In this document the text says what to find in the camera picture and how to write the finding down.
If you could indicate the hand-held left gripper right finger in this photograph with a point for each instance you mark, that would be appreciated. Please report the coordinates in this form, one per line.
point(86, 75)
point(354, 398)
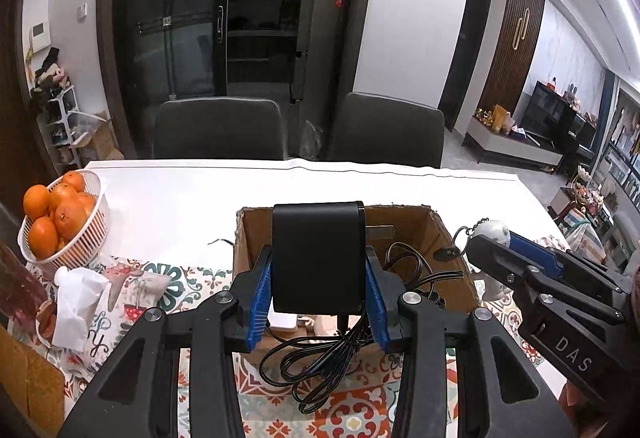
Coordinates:
point(377, 308)

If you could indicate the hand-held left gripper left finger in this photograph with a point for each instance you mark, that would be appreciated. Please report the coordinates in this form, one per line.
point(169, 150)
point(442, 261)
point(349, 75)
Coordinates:
point(260, 303)

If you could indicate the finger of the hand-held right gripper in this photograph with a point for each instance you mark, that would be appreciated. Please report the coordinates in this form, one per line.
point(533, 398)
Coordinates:
point(505, 263)
point(530, 248)

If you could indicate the white square charger block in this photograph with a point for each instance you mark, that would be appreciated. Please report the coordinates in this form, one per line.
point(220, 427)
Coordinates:
point(282, 322)

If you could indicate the brown cardboard box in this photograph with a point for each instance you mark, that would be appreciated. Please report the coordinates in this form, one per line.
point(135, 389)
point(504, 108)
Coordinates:
point(450, 278)

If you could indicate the white low media cabinet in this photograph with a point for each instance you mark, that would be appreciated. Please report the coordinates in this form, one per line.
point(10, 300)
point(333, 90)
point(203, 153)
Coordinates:
point(515, 148)

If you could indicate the patterned table runner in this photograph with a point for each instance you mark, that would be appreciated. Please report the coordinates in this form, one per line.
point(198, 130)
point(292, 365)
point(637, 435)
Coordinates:
point(350, 413)

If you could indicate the floral fabric tissue cover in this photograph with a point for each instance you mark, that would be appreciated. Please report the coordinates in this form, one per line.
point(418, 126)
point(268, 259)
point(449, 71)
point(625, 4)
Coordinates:
point(130, 298)

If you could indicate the black television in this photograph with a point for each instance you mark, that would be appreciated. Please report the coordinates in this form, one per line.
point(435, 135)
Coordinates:
point(555, 118)

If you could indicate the grey dining chair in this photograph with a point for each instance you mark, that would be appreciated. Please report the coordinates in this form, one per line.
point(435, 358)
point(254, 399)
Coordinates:
point(220, 128)
point(385, 130)

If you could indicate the white tissue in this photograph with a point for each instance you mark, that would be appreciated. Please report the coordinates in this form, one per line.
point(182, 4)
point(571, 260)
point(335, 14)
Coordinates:
point(77, 303)

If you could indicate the white plastic basket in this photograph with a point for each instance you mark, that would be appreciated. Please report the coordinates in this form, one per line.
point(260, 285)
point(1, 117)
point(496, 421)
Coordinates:
point(92, 228)

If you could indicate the pile of oranges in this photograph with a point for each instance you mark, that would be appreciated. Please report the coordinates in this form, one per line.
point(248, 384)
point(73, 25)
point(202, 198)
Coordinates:
point(65, 218)

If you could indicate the small wooden dish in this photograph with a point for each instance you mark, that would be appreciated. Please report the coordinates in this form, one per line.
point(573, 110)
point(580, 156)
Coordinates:
point(46, 323)

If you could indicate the cardboard carton on floor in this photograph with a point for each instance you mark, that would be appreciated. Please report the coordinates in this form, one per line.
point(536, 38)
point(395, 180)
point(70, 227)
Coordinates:
point(100, 140)

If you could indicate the glass vase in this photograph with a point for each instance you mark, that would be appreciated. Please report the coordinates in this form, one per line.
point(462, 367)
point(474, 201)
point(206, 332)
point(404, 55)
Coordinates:
point(20, 278)

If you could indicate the woven wicker box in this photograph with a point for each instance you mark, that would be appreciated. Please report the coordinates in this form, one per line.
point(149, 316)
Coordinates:
point(27, 388)

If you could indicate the white shoe rack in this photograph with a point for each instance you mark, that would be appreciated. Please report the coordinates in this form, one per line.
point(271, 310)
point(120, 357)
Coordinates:
point(57, 123)

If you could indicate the dark glass sliding door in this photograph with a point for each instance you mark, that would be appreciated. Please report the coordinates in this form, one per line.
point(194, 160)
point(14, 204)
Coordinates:
point(165, 28)

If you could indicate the white intercom panel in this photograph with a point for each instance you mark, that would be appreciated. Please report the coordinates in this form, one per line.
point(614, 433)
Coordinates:
point(39, 36)

